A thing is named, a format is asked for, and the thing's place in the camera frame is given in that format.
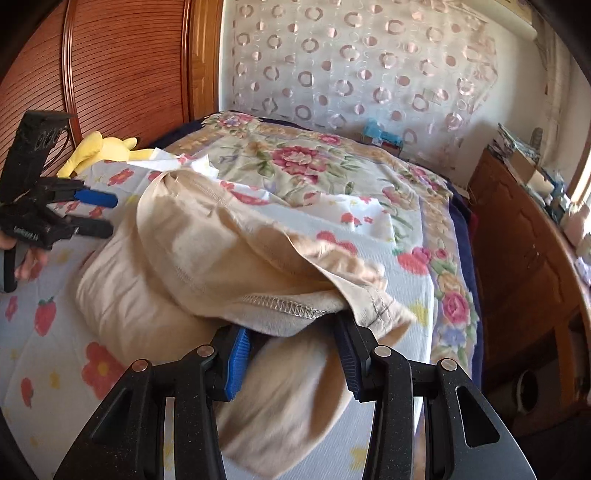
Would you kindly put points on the floral quilt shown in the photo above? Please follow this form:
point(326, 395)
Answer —
point(300, 161)

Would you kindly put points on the wooden cabinet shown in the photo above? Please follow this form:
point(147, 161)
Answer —
point(521, 258)

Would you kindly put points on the navy blue blanket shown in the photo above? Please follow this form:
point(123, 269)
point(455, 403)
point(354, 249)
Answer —
point(466, 221)

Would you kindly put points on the cardboard box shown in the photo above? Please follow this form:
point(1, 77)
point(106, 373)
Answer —
point(521, 166)

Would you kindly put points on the patterned window curtain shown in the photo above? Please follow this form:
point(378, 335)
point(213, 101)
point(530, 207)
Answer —
point(558, 92)

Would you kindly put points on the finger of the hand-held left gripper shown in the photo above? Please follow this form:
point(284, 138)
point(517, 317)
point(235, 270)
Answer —
point(92, 227)
point(94, 197)

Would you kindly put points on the blue tissue pack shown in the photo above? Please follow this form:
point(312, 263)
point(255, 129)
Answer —
point(383, 136)

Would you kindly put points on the beige printed t-shirt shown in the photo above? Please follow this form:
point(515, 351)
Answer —
point(184, 258)

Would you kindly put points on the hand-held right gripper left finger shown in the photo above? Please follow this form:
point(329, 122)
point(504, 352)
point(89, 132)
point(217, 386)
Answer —
point(235, 364)

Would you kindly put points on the yellow plush toy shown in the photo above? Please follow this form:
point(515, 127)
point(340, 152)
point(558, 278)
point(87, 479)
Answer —
point(101, 147)

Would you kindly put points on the person's left hand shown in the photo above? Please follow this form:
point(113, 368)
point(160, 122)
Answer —
point(34, 263)

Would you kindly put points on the circle patterned sheer curtain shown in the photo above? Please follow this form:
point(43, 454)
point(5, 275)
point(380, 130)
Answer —
point(346, 69)

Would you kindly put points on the flower print bed sheet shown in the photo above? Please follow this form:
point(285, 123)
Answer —
point(46, 360)

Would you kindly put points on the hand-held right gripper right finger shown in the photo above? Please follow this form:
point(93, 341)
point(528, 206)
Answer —
point(346, 364)

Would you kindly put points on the round white bin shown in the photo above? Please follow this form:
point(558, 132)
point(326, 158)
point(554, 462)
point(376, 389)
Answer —
point(526, 392)

